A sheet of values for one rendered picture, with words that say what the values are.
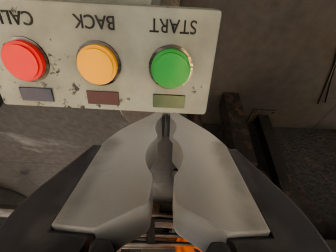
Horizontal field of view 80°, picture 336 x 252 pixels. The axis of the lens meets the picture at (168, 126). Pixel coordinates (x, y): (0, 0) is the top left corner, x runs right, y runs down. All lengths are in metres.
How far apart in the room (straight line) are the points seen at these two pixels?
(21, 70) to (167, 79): 0.15
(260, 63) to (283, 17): 0.19
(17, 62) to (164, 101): 0.15
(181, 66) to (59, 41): 0.12
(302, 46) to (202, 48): 0.84
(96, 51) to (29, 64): 0.07
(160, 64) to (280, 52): 0.84
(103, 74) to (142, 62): 0.04
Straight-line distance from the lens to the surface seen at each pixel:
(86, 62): 0.22
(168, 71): 0.21
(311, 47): 1.05
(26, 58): 0.25
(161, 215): 2.50
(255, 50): 0.97
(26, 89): 0.28
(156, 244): 0.58
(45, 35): 0.25
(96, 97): 0.24
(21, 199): 2.96
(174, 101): 0.23
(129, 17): 0.22
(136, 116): 0.40
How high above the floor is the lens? 0.78
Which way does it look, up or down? 39 degrees down
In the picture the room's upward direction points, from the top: 177 degrees counter-clockwise
